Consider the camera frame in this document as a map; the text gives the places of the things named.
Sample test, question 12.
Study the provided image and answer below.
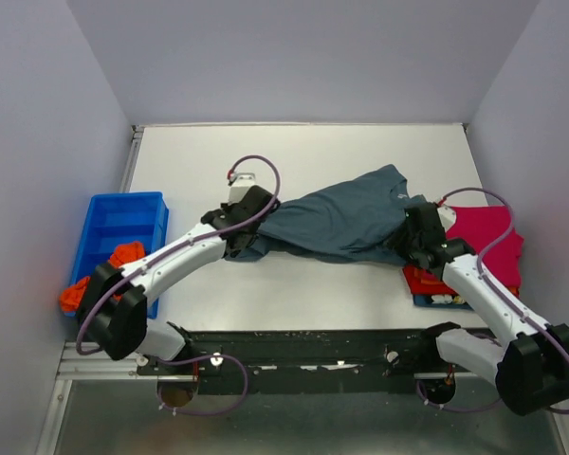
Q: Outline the teal grey t-shirt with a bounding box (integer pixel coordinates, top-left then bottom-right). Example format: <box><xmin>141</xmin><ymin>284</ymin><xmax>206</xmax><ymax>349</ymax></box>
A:
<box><xmin>229</xmin><ymin>164</ymin><xmax>426</xmax><ymax>266</ymax></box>

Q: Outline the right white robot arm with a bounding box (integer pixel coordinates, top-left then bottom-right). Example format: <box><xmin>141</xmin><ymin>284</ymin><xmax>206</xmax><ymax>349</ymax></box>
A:
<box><xmin>388</xmin><ymin>203</ymin><xmax>569</xmax><ymax>416</ymax></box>

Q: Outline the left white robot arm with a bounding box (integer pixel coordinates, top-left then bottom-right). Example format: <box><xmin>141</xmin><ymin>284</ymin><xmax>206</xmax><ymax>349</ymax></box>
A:
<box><xmin>76</xmin><ymin>185</ymin><xmax>279</xmax><ymax>374</ymax></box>

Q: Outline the folded orange t-shirt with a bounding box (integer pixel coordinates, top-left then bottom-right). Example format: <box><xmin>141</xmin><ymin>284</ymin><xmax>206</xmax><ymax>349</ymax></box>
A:
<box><xmin>421</xmin><ymin>277</ymin><xmax>523</xmax><ymax>299</ymax></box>

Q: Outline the folded red t-shirt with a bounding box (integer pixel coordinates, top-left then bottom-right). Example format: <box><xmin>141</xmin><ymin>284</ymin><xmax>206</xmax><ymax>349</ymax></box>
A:
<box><xmin>403</xmin><ymin>264</ymin><xmax>456</xmax><ymax>296</ymax></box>

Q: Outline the folded magenta t-shirt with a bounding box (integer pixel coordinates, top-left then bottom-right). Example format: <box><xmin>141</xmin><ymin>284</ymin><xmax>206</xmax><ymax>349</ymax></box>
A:
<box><xmin>447</xmin><ymin>206</ymin><xmax>524</xmax><ymax>291</ymax></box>

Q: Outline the folded navy patterned t-shirt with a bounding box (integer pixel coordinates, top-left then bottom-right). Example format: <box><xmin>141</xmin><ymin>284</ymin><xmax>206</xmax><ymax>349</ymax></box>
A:
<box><xmin>413</xmin><ymin>294</ymin><xmax>472</xmax><ymax>311</ymax></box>

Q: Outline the blue plastic bin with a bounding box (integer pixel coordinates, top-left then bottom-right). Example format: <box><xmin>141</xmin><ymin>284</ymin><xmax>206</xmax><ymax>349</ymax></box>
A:
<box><xmin>59</xmin><ymin>191</ymin><xmax>169</xmax><ymax>318</ymax></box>

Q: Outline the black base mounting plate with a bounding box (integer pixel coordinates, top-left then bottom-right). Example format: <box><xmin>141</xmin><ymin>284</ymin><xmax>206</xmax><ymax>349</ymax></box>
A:
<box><xmin>137</xmin><ymin>329</ymin><xmax>456</xmax><ymax>403</ymax></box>

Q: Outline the crumpled orange t-shirt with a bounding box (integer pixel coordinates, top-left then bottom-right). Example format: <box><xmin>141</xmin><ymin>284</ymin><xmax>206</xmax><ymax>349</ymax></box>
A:
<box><xmin>58</xmin><ymin>241</ymin><xmax>146</xmax><ymax>317</ymax></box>

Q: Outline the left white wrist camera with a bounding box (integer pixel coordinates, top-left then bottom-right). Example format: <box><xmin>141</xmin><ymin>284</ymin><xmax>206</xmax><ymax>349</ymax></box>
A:
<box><xmin>228</xmin><ymin>172</ymin><xmax>256</xmax><ymax>204</ymax></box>

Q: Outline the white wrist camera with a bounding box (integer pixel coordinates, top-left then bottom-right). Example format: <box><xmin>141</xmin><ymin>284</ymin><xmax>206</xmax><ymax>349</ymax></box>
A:
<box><xmin>228</xmin><ymin>172</ymin><xmax>256</xmax><ymax>204</ymax></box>
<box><xmin>437</xmin><ymin>205</ymin><xmax>457</xmax><ymax>232</ymax></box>

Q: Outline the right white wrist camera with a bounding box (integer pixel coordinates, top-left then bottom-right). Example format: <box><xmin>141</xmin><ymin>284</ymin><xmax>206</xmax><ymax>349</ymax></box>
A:
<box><xmin>437</xmin><ymin>205</ymin><xmax>457</xmax><ymax>232</ymax></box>

